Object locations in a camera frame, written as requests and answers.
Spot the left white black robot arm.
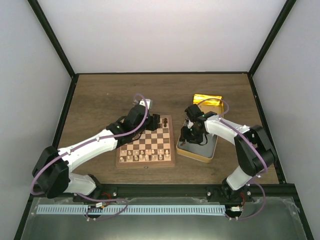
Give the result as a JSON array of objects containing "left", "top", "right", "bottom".
[{"left": 32, "top": 104, "right": 161, "bottom": 202}]

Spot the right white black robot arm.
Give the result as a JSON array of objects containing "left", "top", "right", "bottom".
[{"left": 178, "top": 104, "right": 279, "bottom": 202}]

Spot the wooden chess board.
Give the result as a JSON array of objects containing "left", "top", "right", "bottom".
[{"left": 116, "top": 115, "right": 176, "bottom": 169}]

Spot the row of white chess pieces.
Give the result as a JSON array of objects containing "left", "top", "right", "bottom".
[{"left": 118, "top": 149, "right": 174, "bottom": 163}]

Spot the gold tin box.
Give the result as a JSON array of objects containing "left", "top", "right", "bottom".
[{"left": 176, "top": 134, "right": 218, "bottom": 164}]

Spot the gold tin lid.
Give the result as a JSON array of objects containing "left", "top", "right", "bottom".
[{"left": 192, "top": 94, "right": 225, "bottom": 117}]

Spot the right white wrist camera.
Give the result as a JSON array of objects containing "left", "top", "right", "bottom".
[{"left": 187, "top": 120, "right": 194, "bottom": 129}]

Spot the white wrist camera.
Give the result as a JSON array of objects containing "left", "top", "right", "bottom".
[
  {"left": 139, "top": 98, "right": 153, "bottom": 110},
  {"left": 187, "top": 120, "right": 194, "bottom": 129}
]

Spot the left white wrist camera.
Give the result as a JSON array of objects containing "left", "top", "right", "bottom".
[{"left": 139, "top": 98, "right": 153, "bottom": 110}]

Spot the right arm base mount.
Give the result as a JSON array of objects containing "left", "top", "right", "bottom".
[{"left": 205, "top": 184, "right": 253, "bottom": 204}]

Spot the black aluminium front rail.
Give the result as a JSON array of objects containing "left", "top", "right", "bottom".
[{"left": 32, "top": 183, "right": 296, "bottom": 201}]

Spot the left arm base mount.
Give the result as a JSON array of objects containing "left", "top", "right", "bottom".
[{"left": 72, "top": 184, "right": 118, "bottom": 204}]

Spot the black enclosure frame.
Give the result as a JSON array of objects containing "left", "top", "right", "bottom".
[{"left": 28, "top": 0, "right": 314, "bottom": 240}]

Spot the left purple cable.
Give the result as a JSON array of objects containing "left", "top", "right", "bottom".
[{"left": 29, "top": 93, "right": 149, "bottom": 196}]

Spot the light blue slotted cable duct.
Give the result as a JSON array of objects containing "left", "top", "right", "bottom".
[{"left": 36, "top": 204, "right": 226, "bottom": 216}]

